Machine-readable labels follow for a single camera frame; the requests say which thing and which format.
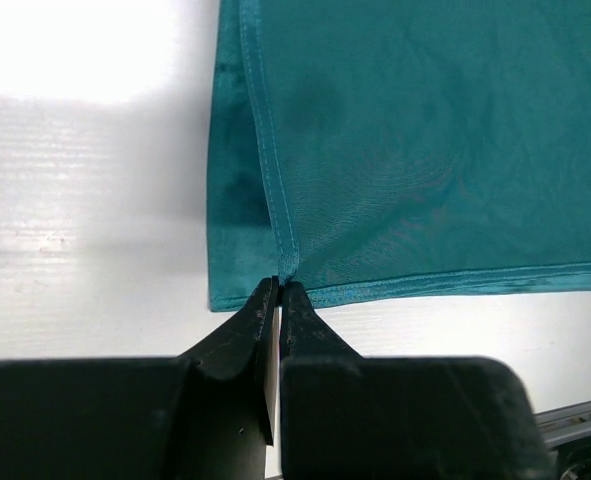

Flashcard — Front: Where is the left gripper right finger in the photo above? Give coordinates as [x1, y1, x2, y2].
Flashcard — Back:
[279, 282, 361, 361]

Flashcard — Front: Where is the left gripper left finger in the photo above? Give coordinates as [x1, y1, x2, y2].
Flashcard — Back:
[174, 277, 279, 383]

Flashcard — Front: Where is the teal cloth napkin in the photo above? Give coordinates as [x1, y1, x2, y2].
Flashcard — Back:
[207, 1, 591, 311]

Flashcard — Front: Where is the aluminium front rail frame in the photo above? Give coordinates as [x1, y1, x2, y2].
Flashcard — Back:
[534, 394, 591, 480]

